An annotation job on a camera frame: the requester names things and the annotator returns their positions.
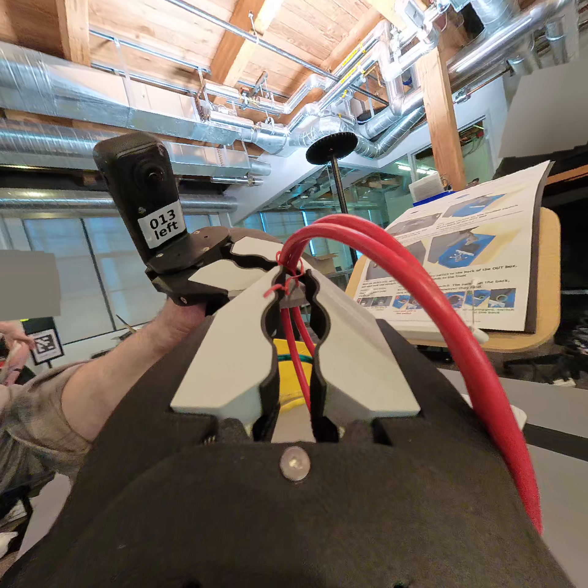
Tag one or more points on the instruction sheet on stand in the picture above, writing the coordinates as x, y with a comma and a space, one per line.
546, 275

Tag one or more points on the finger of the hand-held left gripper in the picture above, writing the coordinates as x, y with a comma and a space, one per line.
220, 278
257, 246

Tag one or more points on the medium spiral air duct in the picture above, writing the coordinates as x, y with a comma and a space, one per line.
46, 142

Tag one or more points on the clear plastic container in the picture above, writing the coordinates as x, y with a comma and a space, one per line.
425, 188

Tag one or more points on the printed instruction sheet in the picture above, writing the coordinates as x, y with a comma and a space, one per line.
482, 257

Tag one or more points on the silver insulated pipes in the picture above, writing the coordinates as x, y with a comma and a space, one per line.
395, 115

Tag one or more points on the black pole with disc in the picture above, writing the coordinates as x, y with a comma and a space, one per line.
331, 144

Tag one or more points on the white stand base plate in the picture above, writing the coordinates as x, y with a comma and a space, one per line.
518, 415

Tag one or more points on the fiducial marker sign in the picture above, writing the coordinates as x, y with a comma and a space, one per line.
46, 347

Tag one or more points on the blue storage tote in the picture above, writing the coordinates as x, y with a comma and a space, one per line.
425, 203

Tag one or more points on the large spiral air duct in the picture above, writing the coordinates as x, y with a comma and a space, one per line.
69, 92

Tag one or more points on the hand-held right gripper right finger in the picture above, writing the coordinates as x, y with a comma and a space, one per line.
367, 363

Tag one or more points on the person's left forearm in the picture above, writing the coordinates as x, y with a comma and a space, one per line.
92, 381

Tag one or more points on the thin spiral air duct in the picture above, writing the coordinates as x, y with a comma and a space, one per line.
92, 204

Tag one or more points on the dark ceiling sprinkler pipe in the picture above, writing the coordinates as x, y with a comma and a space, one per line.
229, 23

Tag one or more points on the yellow plastic bin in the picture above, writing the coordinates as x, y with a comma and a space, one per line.
289, 376

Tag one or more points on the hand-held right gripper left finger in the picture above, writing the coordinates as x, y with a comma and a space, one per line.
225, 363

